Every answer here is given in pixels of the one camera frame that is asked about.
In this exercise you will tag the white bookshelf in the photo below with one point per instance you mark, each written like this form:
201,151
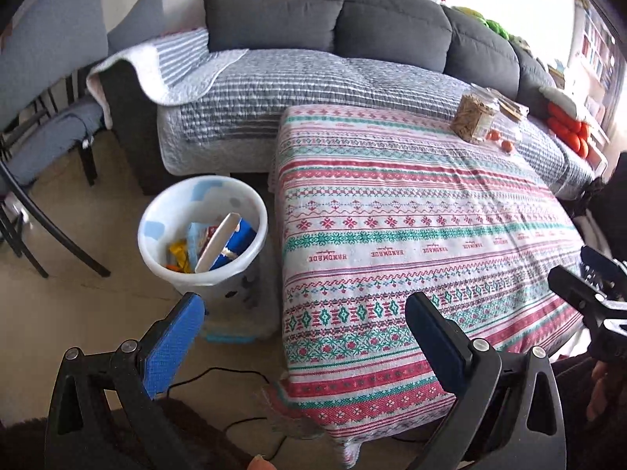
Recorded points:
595,49

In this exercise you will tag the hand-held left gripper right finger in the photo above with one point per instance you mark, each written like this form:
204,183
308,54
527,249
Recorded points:
433,342

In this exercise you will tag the white plastic waste bin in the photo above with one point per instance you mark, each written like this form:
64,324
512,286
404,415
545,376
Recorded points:
156,225

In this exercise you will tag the clear jar of snack sticks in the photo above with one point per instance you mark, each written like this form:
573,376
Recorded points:
472,117

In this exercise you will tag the small orange tangerine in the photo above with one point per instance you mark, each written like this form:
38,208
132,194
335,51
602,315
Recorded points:
493,135
507,145

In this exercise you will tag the white bordered striped quilt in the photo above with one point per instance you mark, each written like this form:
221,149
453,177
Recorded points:
171,68

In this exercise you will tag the flat clear snack box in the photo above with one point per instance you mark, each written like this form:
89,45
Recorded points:
512,107

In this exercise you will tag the person's left hand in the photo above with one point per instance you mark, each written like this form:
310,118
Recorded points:
259,464

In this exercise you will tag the person's right hand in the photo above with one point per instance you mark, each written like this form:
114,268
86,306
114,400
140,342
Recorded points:
601,391

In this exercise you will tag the patterned tablecloth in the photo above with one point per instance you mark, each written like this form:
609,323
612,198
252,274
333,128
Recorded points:
416,235

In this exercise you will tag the red and white packet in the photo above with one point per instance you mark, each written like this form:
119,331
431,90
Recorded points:
211,234

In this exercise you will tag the person's brown fuzzy clothing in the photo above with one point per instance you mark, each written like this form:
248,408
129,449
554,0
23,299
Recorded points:
98,440

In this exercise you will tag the dark grey sofa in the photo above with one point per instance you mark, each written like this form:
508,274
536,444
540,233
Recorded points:
392,24

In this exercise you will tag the orange plush cushion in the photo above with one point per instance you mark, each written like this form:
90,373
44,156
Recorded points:
570,127

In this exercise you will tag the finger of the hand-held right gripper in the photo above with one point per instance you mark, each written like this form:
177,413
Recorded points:
602,264
573,286

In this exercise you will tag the yellow wrapper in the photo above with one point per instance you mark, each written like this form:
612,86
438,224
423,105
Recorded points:
179,249

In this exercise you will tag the green plush toy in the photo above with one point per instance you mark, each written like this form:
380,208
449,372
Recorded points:
482,22

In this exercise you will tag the grey chair with black frame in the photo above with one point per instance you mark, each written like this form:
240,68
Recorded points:
44,83

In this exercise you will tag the grey striped sofa cover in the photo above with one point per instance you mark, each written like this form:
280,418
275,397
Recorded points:
303,83

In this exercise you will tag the person's dark clothing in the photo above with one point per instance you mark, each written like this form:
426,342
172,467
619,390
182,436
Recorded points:
578,431

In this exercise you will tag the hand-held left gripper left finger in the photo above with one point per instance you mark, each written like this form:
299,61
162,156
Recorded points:
174,342

